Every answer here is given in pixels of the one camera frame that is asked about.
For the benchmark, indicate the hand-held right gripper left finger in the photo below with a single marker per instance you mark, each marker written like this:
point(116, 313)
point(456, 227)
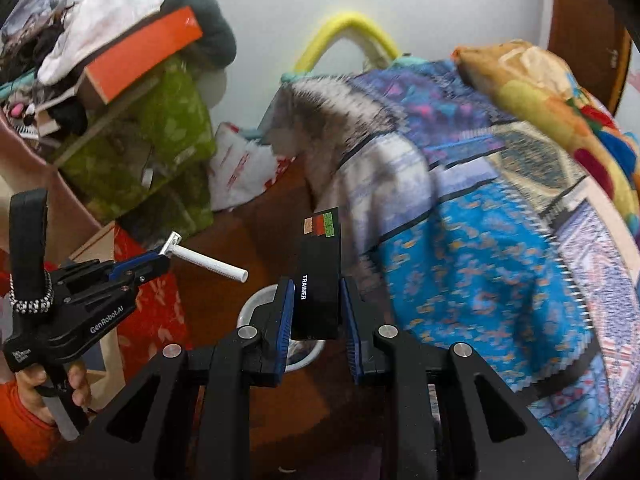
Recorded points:
point(286, 330)

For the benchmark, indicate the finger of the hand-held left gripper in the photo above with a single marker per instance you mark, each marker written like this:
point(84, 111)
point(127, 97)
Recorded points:
point(135, 262)
point(147, 276)

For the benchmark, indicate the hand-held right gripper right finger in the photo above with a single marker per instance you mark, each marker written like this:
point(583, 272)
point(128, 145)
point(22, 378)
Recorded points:
point(350, 330)

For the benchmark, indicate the black rectangular box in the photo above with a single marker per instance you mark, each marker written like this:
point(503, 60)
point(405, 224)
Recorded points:
point(317, 285)

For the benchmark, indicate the white disposable razor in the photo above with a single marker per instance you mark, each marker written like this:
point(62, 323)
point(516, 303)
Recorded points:
point(210, 262)

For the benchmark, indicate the person's left forearm orange sleeve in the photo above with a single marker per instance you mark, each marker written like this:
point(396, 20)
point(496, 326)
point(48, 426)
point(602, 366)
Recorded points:
point(25, 430)

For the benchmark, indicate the person's left hand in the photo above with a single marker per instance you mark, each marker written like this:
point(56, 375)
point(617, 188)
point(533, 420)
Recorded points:
point(32, 385)

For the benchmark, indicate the red floral cloth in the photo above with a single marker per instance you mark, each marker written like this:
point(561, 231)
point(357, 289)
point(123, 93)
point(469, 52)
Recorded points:
point(150, 310)

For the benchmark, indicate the small green leaf-print box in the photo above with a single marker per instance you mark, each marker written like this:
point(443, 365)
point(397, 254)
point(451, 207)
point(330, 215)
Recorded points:
point(175, 205)

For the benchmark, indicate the large green leaf-print box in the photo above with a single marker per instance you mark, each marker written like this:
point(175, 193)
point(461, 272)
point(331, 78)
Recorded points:
point(150, 130)

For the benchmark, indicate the small white floor scrap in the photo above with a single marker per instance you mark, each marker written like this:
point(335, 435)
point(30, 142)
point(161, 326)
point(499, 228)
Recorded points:
point(287, 470)

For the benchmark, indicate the blue patchwork quilt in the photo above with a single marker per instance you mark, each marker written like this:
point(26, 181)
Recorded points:
point(475, 260)

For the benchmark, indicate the white plastic bag red print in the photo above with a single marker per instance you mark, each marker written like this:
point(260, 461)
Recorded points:
point(245, 165)

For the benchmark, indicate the orange flat box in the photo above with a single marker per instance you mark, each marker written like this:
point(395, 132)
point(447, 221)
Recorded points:
point(140, 55)

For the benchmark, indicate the white cloth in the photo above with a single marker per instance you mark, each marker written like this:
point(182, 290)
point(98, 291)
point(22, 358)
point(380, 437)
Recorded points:
point(100, 20)

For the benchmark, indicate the dark grey cloth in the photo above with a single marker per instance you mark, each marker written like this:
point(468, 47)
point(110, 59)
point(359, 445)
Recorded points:
point(210, 20)

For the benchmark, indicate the clear plastic bag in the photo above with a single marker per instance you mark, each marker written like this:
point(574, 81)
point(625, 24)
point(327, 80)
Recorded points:
point(30, 5)

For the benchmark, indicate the colourful patterned blanket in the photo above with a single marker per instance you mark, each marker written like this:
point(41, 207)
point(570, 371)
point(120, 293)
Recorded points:
point(550, 95)

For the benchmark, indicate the yellow foam tube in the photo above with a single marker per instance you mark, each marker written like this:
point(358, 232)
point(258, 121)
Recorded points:
point(345, 20)

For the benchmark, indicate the brown wooden door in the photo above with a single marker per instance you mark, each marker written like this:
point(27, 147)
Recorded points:
point(585, 20)

